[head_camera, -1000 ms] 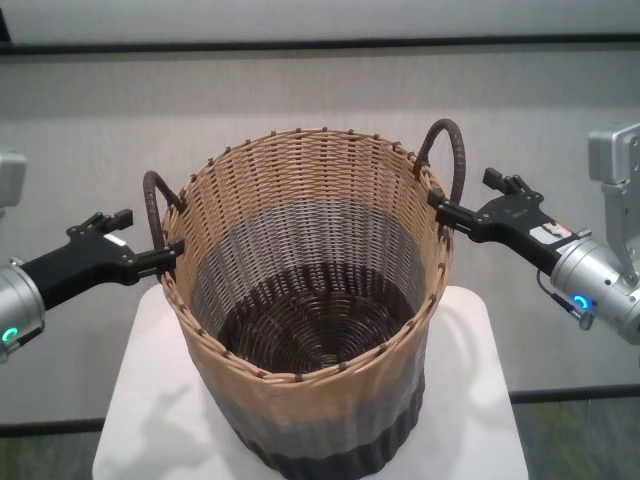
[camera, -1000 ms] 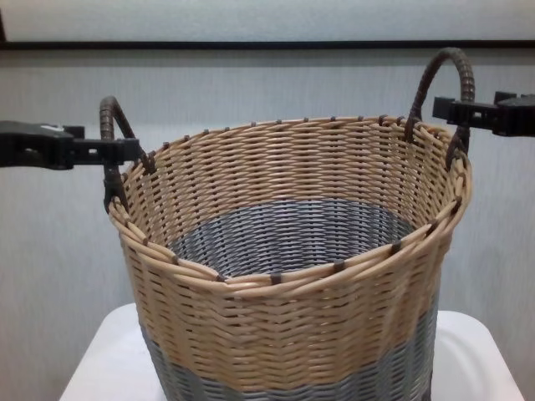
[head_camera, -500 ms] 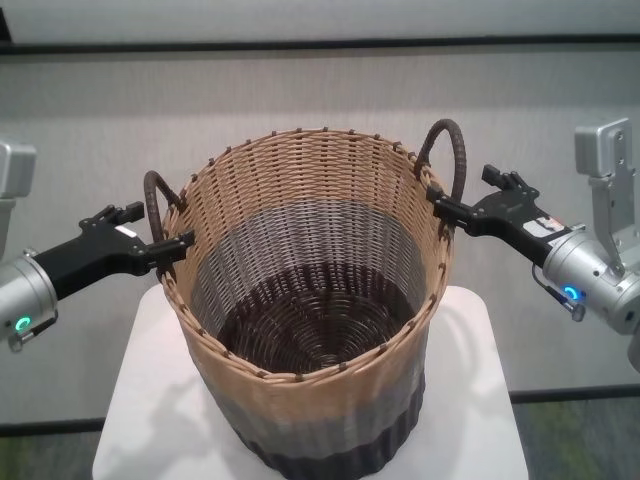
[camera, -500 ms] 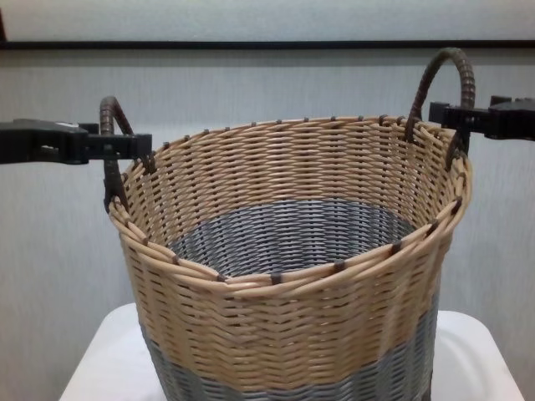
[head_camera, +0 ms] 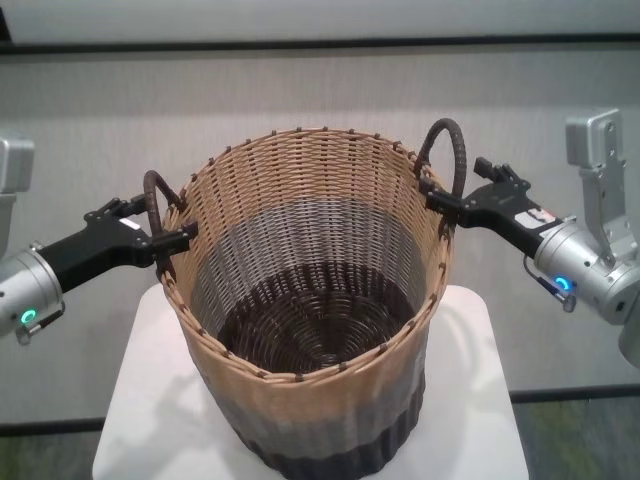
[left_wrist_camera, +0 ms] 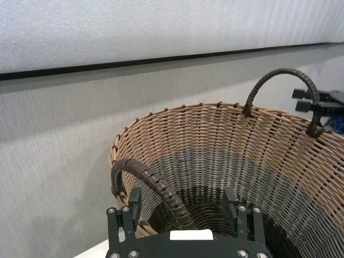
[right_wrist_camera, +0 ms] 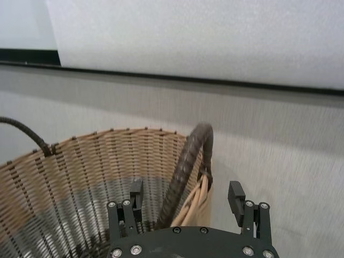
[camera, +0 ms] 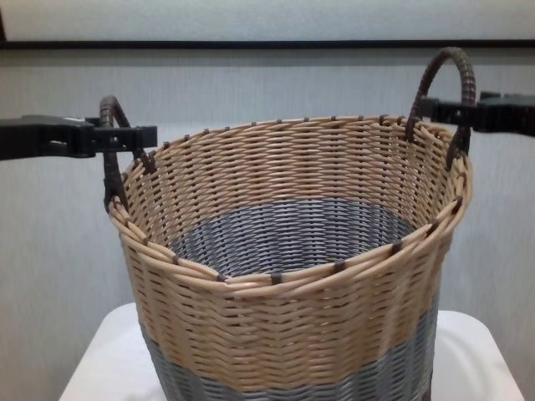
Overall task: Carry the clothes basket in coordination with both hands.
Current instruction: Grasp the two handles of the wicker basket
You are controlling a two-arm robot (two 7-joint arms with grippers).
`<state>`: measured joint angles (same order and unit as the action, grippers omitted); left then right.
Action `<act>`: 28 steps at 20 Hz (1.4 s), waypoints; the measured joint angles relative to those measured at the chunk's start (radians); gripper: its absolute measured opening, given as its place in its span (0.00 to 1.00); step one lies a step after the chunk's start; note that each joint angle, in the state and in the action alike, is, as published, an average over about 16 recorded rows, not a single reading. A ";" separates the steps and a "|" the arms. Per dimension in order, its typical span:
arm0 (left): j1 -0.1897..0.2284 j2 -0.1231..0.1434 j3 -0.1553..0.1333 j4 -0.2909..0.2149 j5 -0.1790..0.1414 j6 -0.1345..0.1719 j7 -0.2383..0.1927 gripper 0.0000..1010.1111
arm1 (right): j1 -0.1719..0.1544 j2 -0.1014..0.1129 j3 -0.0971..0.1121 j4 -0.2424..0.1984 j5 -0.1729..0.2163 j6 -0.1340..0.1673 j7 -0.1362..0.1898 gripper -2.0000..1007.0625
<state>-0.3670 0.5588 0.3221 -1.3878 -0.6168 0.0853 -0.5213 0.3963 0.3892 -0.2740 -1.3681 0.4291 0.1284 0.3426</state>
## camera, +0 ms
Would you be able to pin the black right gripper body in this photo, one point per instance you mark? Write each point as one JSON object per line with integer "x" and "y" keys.
{"x": 510, "y": 113}

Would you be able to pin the tan grey black woven basket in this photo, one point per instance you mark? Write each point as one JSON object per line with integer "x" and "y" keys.
{"x": 292, "y": 313}

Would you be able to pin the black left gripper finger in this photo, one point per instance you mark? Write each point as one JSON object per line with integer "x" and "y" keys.
{"x": 129, "y": 140}

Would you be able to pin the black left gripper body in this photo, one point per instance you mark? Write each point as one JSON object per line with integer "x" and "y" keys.
{"x": 42, "y": 138}

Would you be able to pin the black wall board rail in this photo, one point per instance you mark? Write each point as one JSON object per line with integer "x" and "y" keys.
{"x": 251, "y": 44}

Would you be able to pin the white wall board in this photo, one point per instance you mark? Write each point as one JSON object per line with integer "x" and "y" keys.
{"x": 267, "y": 18}

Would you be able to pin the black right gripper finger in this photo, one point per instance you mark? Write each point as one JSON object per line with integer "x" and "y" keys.
{"x": 443, "y": 110}

